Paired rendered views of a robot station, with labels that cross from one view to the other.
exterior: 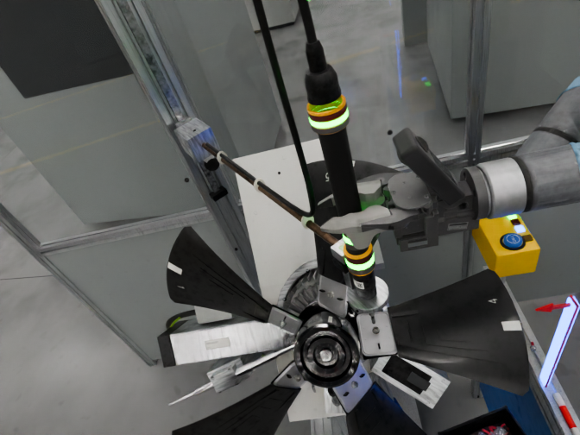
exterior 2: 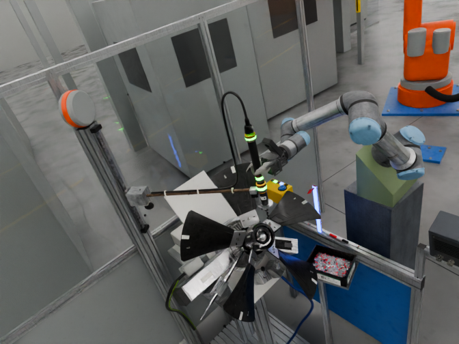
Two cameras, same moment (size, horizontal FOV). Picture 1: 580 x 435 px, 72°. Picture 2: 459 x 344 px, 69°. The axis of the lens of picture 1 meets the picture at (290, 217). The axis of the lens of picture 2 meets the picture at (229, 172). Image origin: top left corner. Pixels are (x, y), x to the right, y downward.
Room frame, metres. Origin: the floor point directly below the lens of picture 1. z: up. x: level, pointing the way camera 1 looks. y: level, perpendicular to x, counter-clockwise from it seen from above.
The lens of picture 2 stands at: (-0.35, 0.87, 2.26)
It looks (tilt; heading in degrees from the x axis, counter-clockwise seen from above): 31 degrees down; 314
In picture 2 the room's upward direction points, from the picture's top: 15 degrees counter-clockwise
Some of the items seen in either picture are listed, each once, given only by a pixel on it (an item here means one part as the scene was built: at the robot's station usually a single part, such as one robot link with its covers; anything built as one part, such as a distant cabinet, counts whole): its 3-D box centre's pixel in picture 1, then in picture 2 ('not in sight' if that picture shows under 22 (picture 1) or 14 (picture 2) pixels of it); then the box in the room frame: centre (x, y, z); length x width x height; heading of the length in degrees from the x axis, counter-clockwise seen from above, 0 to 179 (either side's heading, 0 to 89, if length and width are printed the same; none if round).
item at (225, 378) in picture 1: (226, 378); (220, 288); (0.48, 0.26, 1.08); 0.07 x 0.04 x 0.06; 88
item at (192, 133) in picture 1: (196, 139); (138, 196); (0.97, 0.16, 1.40); 0.10 x 0.07 x 0.08; 23
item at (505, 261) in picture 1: (502, 242); (278, 192); (0.61, -0.49, 1.02); 0.16 x 0.10 x 0.11; 168
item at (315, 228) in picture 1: (258, 185); (197, 192); (0.68, 0.04, 1.40); 0.54 x 0.01 x 0.01; 23
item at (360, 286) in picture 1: (349, 209); (257, 167); (0.40, -0.08, 1.51); 0.04 x 0.04 x 0.46
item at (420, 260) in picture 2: not in sight; (420, 261); (-0.20, -0.32, 0.96); 0.03 x 0.03 x 0.20; 78
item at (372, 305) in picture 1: (360, 275); (261, 196); (0.40, -0.08, 1.36); 0.09 x 0.07 x 0.10; 23
